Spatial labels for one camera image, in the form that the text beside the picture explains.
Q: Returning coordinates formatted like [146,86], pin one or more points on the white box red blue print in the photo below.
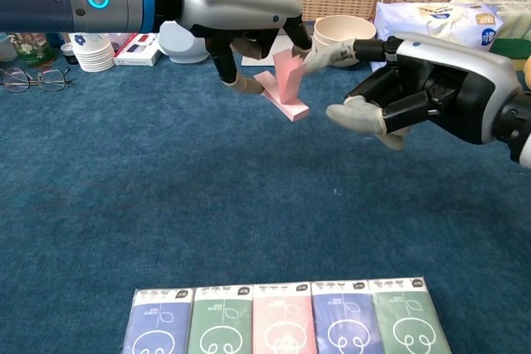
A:
[137,54]

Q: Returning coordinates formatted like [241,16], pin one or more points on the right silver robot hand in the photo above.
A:
[448,80]

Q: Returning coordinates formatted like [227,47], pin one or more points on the stacked white paper cups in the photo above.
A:
[95,61]

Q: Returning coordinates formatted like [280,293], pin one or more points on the green floral bottle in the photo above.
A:
[31,49]

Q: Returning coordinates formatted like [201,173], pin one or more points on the white rice cooker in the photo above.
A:
[178,45]

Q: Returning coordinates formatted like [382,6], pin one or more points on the small lilac container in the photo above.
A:
[116,41]

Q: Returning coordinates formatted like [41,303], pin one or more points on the pink pocket tissue pack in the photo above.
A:
[282,321]

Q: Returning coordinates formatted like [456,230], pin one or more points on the beige bowl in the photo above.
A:
[344,28]
[352,63]

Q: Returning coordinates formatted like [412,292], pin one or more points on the green pocket tissue pack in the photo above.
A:
[220,325]
[406,316]

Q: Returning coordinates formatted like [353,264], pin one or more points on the small black jar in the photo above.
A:
[68,54]

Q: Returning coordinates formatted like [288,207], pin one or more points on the lilac tissue paper bag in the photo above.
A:
[448,22]

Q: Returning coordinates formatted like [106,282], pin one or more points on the clear plastic container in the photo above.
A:
[6,49]

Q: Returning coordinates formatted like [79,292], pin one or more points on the pale green tissue pack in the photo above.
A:
[514,14]

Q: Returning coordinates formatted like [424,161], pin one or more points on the thin-framed eyeglasses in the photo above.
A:
[52,79]

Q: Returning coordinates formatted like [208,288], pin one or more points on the pink block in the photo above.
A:
[286,80]

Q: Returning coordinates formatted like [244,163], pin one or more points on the grey cardboard tray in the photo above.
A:
[253,61]

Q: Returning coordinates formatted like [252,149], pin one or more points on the green yellow sponge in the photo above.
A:
[514,47]

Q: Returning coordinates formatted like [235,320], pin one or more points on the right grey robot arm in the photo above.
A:
[516,130]

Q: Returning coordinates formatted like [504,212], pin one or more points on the lilac pocket tissue pack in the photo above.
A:
[157,325]
[344,316]

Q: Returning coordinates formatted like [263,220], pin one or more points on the yellow round object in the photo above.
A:
[528,74]

